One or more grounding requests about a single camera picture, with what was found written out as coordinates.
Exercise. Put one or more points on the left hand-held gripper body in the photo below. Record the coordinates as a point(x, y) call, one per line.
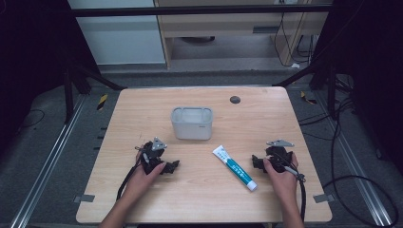
point(151, 155)

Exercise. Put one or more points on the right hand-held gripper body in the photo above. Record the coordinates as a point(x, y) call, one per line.
point(280, 156)

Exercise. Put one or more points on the person's left hand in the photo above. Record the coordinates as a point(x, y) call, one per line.
point(141, 182)

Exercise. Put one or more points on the person's right hand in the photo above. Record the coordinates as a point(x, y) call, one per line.
point(285, 186)

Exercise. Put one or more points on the white and teal toothpaste tube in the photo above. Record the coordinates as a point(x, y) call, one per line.
point(236, 168)

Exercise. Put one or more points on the white plastic container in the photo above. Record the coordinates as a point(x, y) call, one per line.
point(192, 128)

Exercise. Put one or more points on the grey round table grommet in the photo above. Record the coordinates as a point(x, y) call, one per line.
point(234, 99)

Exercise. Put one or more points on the yellow and black tape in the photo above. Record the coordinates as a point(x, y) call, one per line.
point(102, 102)
point(308, 99)

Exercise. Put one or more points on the black metal stand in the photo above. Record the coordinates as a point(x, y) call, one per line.
point(331, 91)
point(68, 95)

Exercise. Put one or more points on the white cabinet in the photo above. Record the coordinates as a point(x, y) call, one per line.
point(120, 41)

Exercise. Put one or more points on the dark curtain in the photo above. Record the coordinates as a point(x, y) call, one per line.
point(28, 63)
point(374, 79)

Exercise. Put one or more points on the light wooden desk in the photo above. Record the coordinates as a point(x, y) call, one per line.
point(221, 27)

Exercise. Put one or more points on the black horizontal bar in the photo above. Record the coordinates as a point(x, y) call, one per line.
point(190, 10)

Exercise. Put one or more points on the grey metal table bracket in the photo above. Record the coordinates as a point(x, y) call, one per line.
point(84, 198)
point(323, 198)

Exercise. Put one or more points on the metal floor rail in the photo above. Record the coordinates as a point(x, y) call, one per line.
point(355, 161)
point(47, 161)

